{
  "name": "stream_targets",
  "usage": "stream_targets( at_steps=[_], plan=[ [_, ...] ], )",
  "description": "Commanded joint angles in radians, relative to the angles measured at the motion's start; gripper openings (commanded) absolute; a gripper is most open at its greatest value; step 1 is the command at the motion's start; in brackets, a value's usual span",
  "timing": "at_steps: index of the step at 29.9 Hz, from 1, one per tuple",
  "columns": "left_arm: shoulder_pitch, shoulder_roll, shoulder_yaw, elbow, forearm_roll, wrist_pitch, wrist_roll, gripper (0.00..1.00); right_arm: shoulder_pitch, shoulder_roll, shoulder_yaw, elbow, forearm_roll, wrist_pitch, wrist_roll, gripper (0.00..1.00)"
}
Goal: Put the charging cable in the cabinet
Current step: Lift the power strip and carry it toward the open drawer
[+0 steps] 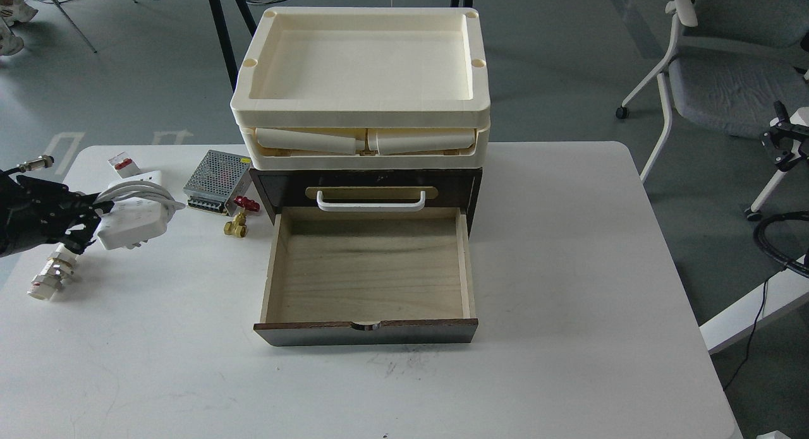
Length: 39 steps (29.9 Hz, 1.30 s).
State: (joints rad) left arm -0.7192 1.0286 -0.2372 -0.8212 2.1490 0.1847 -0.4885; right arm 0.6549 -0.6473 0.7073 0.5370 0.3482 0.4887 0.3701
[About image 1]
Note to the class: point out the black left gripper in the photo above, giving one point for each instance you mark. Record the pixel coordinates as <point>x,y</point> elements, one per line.
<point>37,212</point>

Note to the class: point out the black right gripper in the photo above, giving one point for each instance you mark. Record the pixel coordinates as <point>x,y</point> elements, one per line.
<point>785,142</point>

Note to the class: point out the white power strip with cable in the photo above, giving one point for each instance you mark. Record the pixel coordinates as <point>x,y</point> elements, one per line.
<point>142,208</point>

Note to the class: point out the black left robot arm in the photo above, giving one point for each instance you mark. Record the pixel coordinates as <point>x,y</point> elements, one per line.
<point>37,212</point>

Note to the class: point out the white red circuit breaker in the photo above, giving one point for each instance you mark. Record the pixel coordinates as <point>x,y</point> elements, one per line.
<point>124,165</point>

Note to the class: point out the metal mesh power supply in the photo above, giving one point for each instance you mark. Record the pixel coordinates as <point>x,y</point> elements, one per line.
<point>217,180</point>

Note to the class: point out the open wooden drawer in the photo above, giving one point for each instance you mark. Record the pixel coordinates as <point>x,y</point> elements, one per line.
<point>361,278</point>

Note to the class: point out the cream plastic stacked tray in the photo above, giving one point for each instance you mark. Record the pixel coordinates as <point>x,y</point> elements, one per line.
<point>364,88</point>

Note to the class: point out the brass valve red handle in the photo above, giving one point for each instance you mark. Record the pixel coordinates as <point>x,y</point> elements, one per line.
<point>237,226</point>

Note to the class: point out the white drawer handle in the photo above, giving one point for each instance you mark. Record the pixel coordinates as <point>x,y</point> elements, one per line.
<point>415,206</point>

